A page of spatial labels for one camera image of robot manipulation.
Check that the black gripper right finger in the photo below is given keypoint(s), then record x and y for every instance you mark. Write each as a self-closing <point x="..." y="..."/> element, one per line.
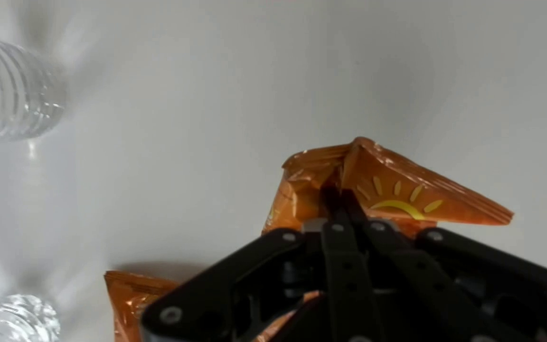
<point x="475" y="285"/>

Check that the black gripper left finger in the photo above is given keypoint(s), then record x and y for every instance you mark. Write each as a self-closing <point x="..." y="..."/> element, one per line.
<point x="342" y="285"/>

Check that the clear water bottle white label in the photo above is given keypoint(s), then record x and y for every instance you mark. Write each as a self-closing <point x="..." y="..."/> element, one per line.
<point x="13" y="87"/>
<point x="13" y="319"/>

